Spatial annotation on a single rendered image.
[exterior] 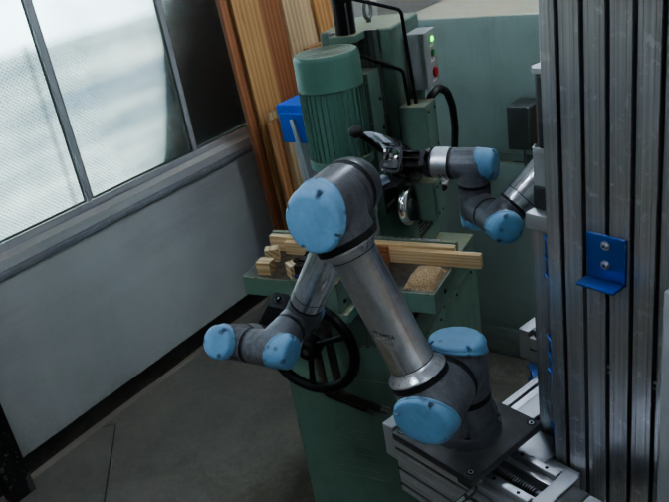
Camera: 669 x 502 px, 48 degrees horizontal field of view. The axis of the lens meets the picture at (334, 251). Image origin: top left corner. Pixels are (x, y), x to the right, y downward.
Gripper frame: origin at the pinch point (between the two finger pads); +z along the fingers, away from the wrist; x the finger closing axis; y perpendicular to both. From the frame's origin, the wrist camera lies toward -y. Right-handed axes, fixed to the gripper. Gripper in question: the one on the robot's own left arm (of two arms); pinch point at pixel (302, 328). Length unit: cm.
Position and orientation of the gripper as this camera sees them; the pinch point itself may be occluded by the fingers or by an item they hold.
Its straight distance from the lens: 188.6
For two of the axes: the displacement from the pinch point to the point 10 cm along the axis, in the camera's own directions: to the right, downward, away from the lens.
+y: -1.2, 9.9, -0.1
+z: 4.7, 0.7, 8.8
